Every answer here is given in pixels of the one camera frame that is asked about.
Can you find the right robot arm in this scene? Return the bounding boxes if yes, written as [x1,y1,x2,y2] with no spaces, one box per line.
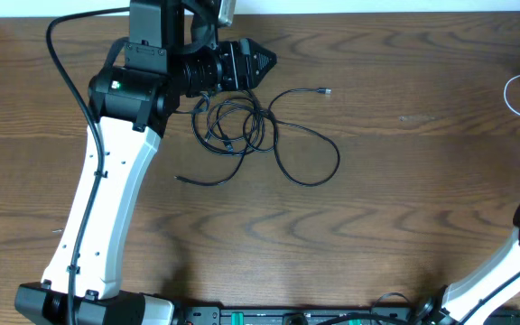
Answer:
[412,204,520,324]

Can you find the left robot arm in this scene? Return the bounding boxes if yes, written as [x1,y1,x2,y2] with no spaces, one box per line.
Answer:
[14,0,276,324]

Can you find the black USB cable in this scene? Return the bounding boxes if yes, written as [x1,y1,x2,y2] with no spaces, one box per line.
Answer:
[241,87,341,188]

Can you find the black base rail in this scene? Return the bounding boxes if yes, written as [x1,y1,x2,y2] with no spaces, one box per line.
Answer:
[169,302,520,325]

